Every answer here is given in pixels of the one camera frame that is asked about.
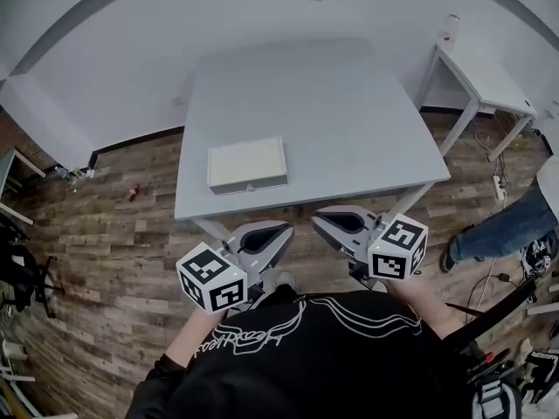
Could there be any small white table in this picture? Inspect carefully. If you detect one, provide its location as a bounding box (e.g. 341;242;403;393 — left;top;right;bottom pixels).
416;43;539;163

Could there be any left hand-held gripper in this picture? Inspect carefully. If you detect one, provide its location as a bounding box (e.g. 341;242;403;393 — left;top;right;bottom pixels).
176;220;294;314

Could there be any clear bottle with red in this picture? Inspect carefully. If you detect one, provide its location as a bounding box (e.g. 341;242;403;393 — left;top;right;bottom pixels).
440;13;463;51

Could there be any black white chest pack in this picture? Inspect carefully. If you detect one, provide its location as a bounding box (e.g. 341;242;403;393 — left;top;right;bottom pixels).
465;350;525;419

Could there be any large white table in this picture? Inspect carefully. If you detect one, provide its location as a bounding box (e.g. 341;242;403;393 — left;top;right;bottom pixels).
174;37;452;240

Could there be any person's left forearm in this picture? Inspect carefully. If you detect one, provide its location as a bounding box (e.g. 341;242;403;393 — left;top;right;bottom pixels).
167;306;229;367

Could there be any black office chair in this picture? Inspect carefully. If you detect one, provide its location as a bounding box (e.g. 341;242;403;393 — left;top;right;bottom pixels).
0;232;66;320

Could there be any person's right forearm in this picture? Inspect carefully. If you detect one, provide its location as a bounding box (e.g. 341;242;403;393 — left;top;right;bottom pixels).
385;278;456;340

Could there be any black white bag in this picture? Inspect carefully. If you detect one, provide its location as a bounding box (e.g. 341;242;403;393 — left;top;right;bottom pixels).
521;237;555;275

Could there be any person's black printed shirt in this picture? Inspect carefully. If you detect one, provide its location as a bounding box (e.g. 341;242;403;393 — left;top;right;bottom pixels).
129;283;478;419

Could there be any person's white shoe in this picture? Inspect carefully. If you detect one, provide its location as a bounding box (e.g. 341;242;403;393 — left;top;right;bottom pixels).
273;271;297;295

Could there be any green topped side table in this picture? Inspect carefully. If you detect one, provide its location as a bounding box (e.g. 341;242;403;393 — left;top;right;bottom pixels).
0;148;47;227

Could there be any black shoulder strap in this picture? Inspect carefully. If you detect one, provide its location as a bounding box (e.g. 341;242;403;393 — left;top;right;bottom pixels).
445;277;539;354

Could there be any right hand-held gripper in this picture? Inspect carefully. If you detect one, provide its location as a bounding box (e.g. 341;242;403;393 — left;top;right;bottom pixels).
310;204;430;292

